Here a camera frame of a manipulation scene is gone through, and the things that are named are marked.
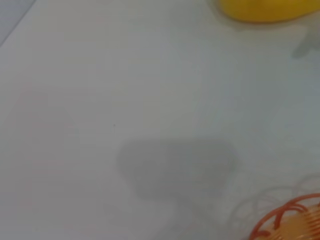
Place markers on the yellow banana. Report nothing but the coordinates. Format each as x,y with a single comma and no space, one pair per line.
265,10

